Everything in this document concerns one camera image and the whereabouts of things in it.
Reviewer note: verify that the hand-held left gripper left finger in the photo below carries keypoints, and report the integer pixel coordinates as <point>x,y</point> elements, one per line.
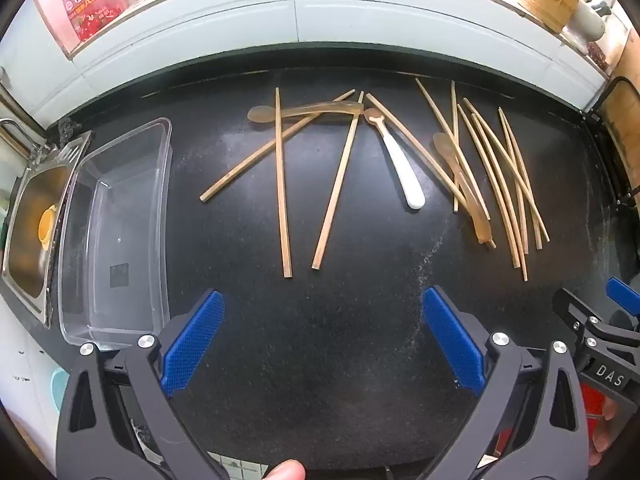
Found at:
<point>192,340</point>

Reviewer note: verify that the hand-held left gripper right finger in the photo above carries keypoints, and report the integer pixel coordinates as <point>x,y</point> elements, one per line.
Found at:
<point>452,340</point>

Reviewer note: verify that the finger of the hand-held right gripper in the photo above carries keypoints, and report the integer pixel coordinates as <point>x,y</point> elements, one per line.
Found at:
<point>587,332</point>
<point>625,295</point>

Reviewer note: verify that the wooden chopstick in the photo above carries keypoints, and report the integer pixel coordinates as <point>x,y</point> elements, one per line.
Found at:
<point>486,185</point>
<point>521,267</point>
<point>522,240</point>
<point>336,187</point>
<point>220,186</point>
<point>535,235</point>
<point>537,225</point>
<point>281,185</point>
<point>440,125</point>
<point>430,170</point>
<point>454,110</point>

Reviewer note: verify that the clear plastic bag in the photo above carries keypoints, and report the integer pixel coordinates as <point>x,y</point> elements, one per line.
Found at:
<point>115,260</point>

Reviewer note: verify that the white spoon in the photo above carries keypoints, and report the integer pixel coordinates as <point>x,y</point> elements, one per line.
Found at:
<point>407,190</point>

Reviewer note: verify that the translucent amber spoon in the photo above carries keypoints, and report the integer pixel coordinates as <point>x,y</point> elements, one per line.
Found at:
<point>442,145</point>

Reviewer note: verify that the wooden spoon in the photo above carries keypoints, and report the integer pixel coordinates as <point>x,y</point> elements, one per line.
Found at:
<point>260,114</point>

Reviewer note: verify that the person's right hand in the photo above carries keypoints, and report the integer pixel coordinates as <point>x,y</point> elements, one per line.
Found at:
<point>604,435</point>

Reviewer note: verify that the person's left hand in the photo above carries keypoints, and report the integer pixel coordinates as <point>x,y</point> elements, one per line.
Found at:
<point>285,471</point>

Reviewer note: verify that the red clothing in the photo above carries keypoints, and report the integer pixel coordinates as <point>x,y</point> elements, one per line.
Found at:
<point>592,410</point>

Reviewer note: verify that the teal object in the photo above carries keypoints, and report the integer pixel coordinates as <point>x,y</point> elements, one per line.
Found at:
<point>59,390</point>

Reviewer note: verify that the wooden cutting board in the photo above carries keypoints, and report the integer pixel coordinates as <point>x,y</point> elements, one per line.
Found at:
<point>622,110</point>

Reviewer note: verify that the yellow sink strainer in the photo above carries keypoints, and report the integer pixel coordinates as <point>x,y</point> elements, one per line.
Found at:
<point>46,225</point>

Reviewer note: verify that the stainless steel sink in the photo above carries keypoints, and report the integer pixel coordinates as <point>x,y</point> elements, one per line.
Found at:
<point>30,240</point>

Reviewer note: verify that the brown dried goods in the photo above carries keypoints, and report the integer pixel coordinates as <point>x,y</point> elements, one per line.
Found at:
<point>597,55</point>

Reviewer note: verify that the metal faucet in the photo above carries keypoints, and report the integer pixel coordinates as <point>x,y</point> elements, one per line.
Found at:
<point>20,132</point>

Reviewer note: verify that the grey cylinder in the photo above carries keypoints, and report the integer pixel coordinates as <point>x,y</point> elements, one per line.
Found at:
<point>590,20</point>

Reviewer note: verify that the red food packet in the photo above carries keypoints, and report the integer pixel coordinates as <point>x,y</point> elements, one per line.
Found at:
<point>90,5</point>

